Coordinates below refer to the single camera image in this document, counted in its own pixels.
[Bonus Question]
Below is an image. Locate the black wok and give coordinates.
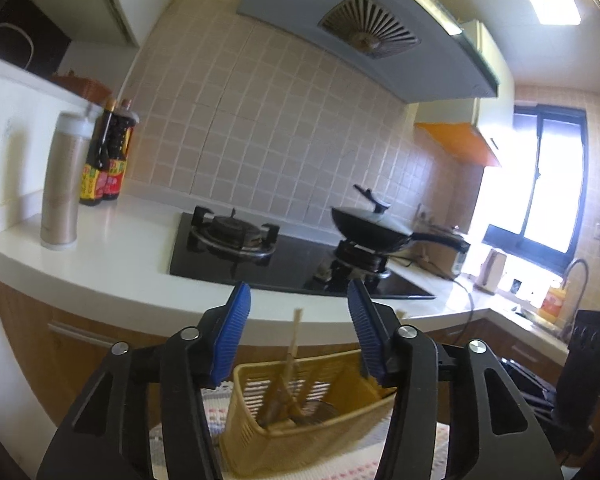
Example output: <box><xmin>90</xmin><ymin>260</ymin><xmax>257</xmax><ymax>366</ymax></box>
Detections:
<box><xmin>330</xmin><ymin>206</ymin><xmax>472</xmax><ymax>256</ymax></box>

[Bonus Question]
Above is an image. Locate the orange wall cabinet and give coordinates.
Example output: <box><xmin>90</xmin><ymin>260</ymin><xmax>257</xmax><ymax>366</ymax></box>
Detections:
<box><xmin>413</xmin><ymin>20</ymin><xmax>517</xmax><ymax>169</ymax></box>

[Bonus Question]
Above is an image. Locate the gas burner with pan support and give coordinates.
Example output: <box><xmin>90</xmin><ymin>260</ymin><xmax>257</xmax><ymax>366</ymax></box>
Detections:
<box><xmin>187</xmin><ymin>205</ymin><xmax>281</xmax><ymax>261</ymax></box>
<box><xmin>332</xmin><ymin>241</ymin><xmax>394</xmax><ymax>281</ymax></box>

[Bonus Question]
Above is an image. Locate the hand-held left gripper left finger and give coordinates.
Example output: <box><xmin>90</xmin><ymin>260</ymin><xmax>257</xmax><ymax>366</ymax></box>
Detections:
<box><xmin>36</xmin><ymin>281</ymin><xmax>252</xmax><ymax>480</ymax></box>

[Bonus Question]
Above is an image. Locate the orange detergent bottle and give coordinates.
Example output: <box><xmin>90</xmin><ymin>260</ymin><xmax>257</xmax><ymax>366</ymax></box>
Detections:
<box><xmin>538</xmin><ymin>279</ymin><xmax>570</xmax><ymax>322</ymax></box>

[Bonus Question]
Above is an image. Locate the beige rice cooker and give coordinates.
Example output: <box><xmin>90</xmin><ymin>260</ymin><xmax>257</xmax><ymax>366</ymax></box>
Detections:
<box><xmin>432</xmin><ymin>224</ymin><xmax>469</xmax><ymax>279</ymax></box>

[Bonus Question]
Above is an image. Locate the black power cable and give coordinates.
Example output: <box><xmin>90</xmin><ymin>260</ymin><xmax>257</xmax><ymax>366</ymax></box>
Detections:
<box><xmin>390</xmin><ymin>254</ymin><xmax>477</xmax><ymax>322</ymax></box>

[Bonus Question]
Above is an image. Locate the black wok lid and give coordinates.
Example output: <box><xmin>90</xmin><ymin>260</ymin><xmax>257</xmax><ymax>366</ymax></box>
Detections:
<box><xmin>332</xmin><ymin>184</ymin><xmax>414</xmax><ymax>239</ymax></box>

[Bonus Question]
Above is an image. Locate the grey range hood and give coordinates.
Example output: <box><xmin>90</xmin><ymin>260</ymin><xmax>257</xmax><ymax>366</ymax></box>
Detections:
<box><xmin>236</xmin><ymin>0</ymin><xmax>501</xmax><ymax>105</ymax></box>

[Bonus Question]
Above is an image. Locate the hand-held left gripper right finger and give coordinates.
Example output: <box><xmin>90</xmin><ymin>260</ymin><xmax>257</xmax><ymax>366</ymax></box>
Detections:
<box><xmin>346</xmin><ymin>280</ymin><xmax>563</xmax><ymax>480</ymax></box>

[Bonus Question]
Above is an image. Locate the black glass gas cooktop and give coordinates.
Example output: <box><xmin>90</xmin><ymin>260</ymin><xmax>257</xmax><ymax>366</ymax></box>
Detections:
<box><xmin>168</xmin><ymin>211</ymin><xmax>437</xmax><ymax>301</ymax></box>

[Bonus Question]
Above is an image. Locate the yellow plastic utensil basket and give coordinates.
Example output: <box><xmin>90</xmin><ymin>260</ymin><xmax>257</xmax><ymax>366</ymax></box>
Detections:
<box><xmin>220</xmin><ymin>349</ymin><xmax>400</xmax><ymax>477</ymax></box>

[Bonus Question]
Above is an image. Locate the slim soy sauce bottle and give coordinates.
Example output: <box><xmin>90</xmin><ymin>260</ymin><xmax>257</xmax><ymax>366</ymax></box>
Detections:
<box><xmin>78</xmin><ymin>98</ymin><xmax>117</xmax><ymax>207</ymax></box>

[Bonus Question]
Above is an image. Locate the black framed window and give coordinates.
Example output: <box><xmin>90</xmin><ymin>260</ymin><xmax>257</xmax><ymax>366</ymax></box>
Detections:
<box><xmin>482</xmin><ymin>103</ymin><xmax>589</xmax><ymax>274</ymax></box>

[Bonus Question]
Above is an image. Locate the white electric kettle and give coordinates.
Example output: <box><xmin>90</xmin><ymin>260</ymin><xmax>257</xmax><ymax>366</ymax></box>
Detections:
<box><xmin>474</xmin><ymin>247</ymin><xmax>509</xmax><ymax>295</ymax></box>

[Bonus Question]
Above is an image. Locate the metal kitchen faucet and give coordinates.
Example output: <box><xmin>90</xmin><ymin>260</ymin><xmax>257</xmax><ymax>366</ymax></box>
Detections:
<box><xmin>559</xmin><ymin>258</ymin><xmax>591</xmax><ymax>334</ymax></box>

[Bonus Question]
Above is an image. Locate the white looped cable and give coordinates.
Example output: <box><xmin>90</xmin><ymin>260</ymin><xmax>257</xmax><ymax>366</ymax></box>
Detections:
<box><xmin>0</xmin><ymin>22</ymin><xmax>35</xmax><ymax>72</ymax></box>

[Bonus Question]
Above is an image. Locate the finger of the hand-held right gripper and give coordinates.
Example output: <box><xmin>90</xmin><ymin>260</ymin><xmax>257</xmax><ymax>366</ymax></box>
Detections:
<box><xmin>500</xmin><ymin>357</ymin><xmax>561</xmax><ymax>418</ymax></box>

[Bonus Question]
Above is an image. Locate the steel thermos bottle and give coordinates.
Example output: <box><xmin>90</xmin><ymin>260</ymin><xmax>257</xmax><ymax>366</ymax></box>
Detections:
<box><xmin>39</xmin><ymin>108</ymin><xmax>95</xmax><ymax>251</ymax></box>

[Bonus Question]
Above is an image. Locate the wide dark sauce bottle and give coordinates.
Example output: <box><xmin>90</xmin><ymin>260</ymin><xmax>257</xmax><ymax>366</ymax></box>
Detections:
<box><xmin>102</xmin><ymin>98</ymin><xmax>140</xmax><ymax>202</ymax></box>

